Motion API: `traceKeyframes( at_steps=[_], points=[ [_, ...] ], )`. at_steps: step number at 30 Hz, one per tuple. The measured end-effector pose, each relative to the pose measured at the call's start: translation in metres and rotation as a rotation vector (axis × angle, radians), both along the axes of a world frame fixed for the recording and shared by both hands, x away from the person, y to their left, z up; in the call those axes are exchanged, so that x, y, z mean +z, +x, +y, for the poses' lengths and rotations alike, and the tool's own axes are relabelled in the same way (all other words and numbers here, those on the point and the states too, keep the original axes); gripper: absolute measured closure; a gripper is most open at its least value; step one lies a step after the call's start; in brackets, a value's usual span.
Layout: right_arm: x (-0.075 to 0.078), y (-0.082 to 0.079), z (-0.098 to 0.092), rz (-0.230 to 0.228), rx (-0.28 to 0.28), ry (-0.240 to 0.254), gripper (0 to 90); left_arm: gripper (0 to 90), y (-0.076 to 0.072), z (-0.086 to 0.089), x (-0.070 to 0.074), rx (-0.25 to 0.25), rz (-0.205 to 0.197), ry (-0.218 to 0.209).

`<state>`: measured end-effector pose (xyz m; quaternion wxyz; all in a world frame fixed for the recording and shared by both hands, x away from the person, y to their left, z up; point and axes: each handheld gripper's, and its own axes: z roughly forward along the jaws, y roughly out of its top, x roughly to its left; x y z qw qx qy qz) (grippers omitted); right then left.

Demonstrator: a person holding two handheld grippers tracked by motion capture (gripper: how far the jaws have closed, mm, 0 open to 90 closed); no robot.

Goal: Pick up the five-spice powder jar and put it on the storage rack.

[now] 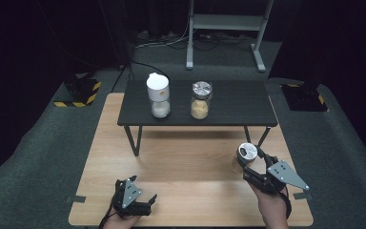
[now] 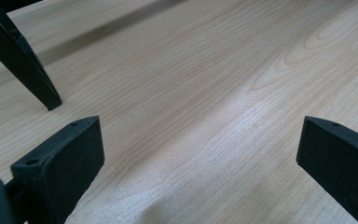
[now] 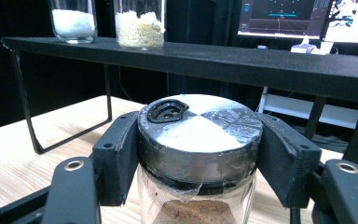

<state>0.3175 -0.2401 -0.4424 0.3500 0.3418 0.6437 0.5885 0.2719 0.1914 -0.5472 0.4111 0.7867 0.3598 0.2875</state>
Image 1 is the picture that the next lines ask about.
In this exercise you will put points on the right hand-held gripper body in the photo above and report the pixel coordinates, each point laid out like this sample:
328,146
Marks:
284,175

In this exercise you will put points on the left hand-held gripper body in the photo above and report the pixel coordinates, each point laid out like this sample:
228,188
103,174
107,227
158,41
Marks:
130,194

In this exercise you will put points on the black raised shelf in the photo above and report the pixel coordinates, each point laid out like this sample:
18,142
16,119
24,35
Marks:
235,101

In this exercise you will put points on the silver-lidded jar yellow grains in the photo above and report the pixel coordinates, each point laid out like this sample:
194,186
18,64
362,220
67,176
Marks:
200,98

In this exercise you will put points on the white-lidded glass jar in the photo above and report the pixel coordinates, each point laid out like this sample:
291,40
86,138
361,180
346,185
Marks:
158,92

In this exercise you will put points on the person's left hand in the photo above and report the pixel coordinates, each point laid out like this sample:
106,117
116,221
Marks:
119,223

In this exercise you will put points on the person's right hand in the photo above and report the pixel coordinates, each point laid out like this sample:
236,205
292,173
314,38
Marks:
272,210

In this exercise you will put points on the grey tape piece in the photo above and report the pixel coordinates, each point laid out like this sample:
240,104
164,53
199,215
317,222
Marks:
75,199
301,196

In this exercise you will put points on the hazard-striped stand base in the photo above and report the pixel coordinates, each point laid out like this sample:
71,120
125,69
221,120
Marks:
303,97
81,92

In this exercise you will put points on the grey metal stand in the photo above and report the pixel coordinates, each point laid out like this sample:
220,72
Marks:
225,22

